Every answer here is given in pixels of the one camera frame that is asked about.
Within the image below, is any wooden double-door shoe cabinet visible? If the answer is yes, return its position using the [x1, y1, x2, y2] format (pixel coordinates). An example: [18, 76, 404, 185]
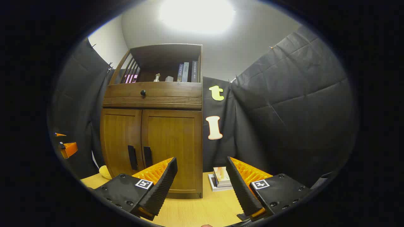
[100, 44, 203, 199]

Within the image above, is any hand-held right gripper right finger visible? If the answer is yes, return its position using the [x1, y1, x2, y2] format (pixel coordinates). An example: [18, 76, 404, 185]
[226, 156, 313, 222]

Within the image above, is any yellow rounded object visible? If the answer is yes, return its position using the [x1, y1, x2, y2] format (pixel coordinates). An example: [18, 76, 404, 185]
[99, 165, 113, 180]

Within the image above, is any wooden cabinet door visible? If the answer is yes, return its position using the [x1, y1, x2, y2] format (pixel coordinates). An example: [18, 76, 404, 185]
[141, 109, 202, 193]
[100, 109, 144, 178]

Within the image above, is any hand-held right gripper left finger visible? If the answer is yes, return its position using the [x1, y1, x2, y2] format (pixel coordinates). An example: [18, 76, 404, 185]
[92, 157, 178, 221]

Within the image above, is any flat white book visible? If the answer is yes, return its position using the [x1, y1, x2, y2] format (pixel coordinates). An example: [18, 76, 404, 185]
[208, 173, 234, 192]

